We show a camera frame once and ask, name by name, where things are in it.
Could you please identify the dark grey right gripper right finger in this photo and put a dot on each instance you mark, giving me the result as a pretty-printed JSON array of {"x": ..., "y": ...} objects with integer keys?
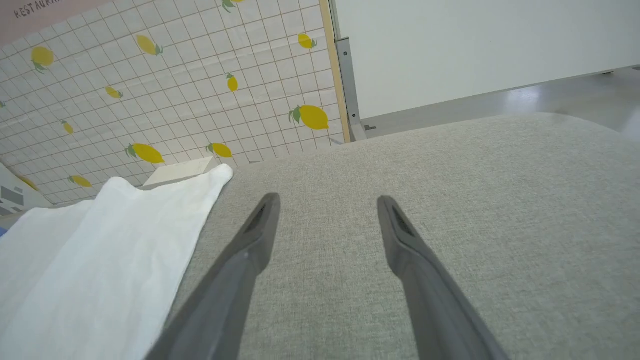
[{"x": 440, "y": 310}]

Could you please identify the lemon print grid backdrop panel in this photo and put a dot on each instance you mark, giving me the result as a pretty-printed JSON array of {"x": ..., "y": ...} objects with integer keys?
[{"x": 190, "y": 90}]

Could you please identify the light wooden frame strip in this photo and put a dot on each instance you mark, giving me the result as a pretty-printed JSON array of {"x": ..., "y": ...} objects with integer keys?
[{"x": 334, "y": 70}]

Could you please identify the grey metal bracket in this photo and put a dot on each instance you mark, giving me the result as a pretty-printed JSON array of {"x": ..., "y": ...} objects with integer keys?
[{"x": 350, "y": 85}]

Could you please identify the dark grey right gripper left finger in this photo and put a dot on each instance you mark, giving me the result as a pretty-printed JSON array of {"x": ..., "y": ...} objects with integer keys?
[{"x": 225, "y": 300}]

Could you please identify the blue and white garment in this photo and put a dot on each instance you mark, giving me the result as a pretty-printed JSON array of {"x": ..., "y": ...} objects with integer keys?
[{"x": 100, "y": 270}]

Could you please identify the grey terrazzo pattern panel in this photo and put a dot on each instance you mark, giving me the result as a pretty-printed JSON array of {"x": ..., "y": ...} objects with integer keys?
[{"x": 15, "y": 197}]

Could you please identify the small white box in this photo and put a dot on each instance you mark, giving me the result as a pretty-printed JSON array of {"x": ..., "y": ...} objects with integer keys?
[{"x": 177, "y": 171}]

